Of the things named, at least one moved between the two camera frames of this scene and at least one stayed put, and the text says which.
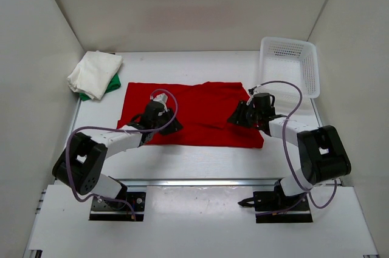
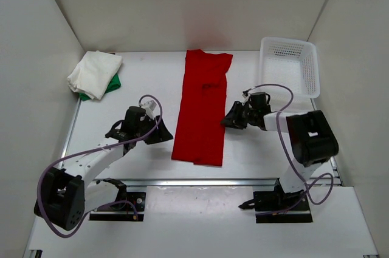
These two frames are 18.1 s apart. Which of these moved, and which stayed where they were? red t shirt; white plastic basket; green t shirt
Moved: red t shirt
Stayed: green t shirt; white plastic basket
